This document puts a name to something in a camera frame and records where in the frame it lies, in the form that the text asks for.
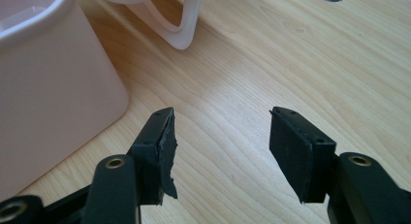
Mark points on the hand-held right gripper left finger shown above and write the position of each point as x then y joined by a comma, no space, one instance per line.
155,153

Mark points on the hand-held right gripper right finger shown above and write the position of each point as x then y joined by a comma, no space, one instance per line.
297,156

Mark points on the pink plastic bin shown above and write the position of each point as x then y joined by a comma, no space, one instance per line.
51,88

